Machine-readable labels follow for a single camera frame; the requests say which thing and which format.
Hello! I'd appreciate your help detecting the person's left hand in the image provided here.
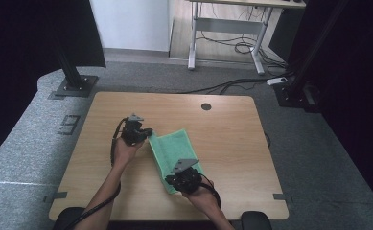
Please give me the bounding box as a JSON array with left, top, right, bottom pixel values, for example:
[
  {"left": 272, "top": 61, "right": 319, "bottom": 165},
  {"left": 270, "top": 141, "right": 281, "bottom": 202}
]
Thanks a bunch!
[{"left": 112, "top": 135, "right": 146, "bottom": 171}]

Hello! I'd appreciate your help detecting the black curtain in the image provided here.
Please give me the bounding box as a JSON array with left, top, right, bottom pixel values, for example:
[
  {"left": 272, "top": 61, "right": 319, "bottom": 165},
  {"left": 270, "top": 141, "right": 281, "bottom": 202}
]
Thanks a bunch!
[
  {"left": 268, "top": 0, "right": 373, "bottom": 205},
  {"left": 0, "top": 0, "right": 107, "bottom": 168}
]

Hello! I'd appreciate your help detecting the black metal stand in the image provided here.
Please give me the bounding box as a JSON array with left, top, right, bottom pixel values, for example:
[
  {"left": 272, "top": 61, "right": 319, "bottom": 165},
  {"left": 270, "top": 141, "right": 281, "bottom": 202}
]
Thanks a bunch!
[
  {"left": 273, "top": 0, "right": 350, "bottom": 113},
  {"left": 53, "top": 37, "right": 100, "bottom": 99}
]

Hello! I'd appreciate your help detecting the white-legged desk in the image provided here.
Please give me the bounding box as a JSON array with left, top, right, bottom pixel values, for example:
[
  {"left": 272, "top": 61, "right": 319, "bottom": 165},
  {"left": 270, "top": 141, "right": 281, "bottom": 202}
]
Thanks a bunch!
[{"left": 187, "top": 0, "right": 307, "bottom": 77}]

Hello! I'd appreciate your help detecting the person's right hand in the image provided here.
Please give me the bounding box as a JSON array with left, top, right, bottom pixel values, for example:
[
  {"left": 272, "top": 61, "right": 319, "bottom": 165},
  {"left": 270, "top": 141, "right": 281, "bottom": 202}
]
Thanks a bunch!
[{"left": 181, "top": 183, "right": 221, "bottom": 213}]

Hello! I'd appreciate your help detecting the long black floor cable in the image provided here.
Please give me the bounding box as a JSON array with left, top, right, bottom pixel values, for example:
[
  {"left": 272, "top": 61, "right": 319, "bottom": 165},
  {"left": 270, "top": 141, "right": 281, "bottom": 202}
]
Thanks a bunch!
[{"left": 177, "top": 77, "right": 270, "bottom": 96}]

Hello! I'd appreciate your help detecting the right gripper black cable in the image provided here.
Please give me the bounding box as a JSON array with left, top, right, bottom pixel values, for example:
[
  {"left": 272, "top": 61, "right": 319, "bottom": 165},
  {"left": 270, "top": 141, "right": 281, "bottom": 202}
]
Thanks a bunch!
[{"left": 197, "top": 172, "right": 222, "bottom": 209}]

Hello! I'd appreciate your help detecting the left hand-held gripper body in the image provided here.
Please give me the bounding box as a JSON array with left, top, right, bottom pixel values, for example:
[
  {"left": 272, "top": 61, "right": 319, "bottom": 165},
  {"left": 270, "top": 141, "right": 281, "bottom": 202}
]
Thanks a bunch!
[{"left": 120, "top": 113, "right": 148, "bottom": 147}]

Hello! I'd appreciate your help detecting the white power strip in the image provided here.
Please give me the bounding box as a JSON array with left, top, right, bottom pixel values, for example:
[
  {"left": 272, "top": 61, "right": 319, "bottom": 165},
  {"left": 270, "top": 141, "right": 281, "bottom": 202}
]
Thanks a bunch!
[{"left": 266, "top": 77, "right": 290, "bottom": 86}]

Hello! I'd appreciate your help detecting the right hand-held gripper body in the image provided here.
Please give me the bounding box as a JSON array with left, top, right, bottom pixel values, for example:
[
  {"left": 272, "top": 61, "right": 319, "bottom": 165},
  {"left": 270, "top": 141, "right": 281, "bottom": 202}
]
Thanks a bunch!
[{"left": 170, "top": 158, "right": 205, "bottom": 195}]

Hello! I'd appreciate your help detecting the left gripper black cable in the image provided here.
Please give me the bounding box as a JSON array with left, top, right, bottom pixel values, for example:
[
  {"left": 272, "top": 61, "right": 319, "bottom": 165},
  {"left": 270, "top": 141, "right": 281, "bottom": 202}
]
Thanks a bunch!
[{"left": 62, "top": 116, "right": 130, "bottom": 230}]

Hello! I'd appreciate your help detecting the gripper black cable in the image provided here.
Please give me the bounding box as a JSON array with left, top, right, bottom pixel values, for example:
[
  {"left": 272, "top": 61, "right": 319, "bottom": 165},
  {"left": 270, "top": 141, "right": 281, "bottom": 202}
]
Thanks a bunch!
[
  {"left": 62, "top": 116, "right": 130, "bottom": 230},
  {"left": 197, "top": 172, "right": 222, "bottom": 209}
]

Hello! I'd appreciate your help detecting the green microfibre cloth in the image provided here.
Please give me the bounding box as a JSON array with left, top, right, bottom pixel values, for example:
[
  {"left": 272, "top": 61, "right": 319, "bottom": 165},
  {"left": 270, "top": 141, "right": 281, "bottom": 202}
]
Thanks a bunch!
[{"left": 148, "top": 128, "right": 205, "bottom": 196}]

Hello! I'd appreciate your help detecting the tangle of black cables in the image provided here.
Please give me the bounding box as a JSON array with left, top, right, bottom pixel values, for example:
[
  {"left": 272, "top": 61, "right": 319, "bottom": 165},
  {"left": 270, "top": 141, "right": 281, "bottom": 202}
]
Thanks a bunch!
[{"left": 196, "top": 6, "right": 291, "bottom": 78}]

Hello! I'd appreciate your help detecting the grey floor socket cover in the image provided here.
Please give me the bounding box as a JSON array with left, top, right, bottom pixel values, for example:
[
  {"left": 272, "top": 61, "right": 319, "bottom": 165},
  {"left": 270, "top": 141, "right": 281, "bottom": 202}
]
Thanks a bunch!
[{"left": 58, "top": 114, "right": 82, "bottom": 136}]

